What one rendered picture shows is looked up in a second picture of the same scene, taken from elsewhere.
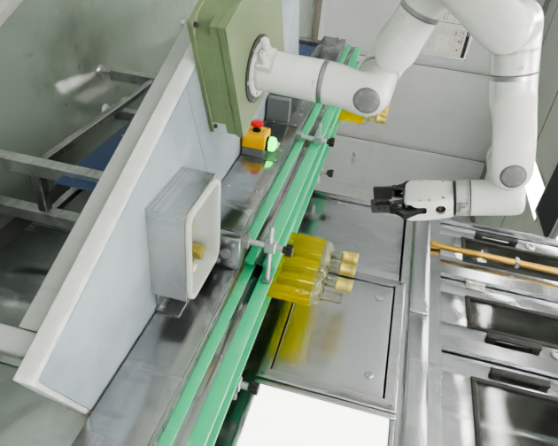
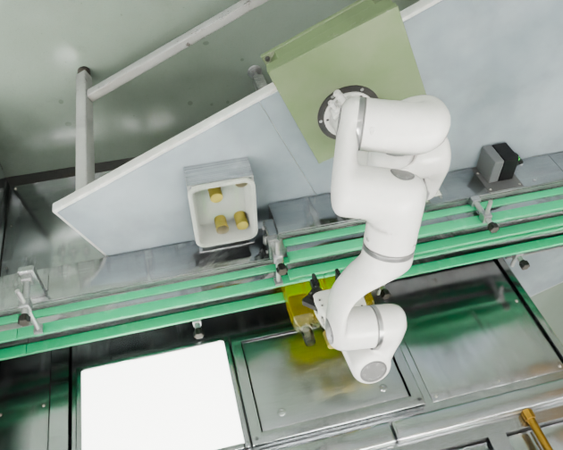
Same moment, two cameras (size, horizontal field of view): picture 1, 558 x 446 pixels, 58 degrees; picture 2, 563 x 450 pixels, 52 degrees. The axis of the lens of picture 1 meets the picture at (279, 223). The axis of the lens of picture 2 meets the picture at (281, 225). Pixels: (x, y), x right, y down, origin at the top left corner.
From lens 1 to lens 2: 1.13 m
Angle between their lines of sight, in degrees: 50
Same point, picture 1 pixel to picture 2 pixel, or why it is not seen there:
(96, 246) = (125, 169)
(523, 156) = (332, 319)
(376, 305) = (371, 389)
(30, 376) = (55, 207)
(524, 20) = (340, 192)
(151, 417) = (115, 283)
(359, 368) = (283, 402)
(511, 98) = (357, 262)
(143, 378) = (140, 264)
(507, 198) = (349, 355)
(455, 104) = not seen: outside the picture
